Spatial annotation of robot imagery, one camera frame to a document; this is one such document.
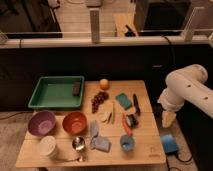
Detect orange-red bowl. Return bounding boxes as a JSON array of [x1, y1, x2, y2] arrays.
[[62, 111, 87, 135]]

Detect grey metal post right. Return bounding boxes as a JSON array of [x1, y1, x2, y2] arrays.
[[181, 7, 205, 42]]

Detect black marker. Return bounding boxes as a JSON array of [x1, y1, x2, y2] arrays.
[[133, 94, 140, 116]]

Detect blue-grey cloth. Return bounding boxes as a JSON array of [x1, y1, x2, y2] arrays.
[[89, 120, 111, 152]]

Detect purple bowl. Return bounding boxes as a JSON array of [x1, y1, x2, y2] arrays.
[[28, 110, 56, 136]]

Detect orange fruit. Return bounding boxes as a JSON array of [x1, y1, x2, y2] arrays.
[[99, 79, 110, 90]]

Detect banana slices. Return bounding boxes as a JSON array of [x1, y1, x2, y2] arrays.
[[101, 102, 114, 124]]

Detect silver metal ladle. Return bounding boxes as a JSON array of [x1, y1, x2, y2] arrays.
[[55, 136, 87, 163]]

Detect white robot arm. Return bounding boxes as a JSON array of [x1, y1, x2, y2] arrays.
[[158, 64, 213, 128]]

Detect black remote in tray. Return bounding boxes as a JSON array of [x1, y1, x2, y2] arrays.
[[72, 81, 81, 96]]

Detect grey metal post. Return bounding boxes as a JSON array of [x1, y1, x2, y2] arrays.
[[90, 9, 100, 43], [181, 7, 205, 42]]

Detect teal sponge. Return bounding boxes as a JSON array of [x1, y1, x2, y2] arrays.
[[116, 93, 132, 110]]

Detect small blue bowl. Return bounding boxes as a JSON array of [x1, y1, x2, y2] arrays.
[[120, 135, 135, 152]]

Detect blue box on floor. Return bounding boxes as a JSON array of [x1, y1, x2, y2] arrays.
[[161, 134, 179, 154]]

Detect green plastic tray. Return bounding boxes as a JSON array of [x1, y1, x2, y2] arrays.
[[28, 76, 84, 110]]

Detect white cup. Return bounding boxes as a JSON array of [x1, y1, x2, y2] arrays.
[[38, 136, 58, 158]]

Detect dark red grapes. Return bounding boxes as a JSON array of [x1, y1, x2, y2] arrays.
[[91, 91, 109, 113]]

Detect orange carrot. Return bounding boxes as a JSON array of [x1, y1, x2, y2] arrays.
[[122, 114, 133, 136]]

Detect grey metal post left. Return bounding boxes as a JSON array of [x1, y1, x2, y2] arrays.
[[90, 9, 100, 43]]

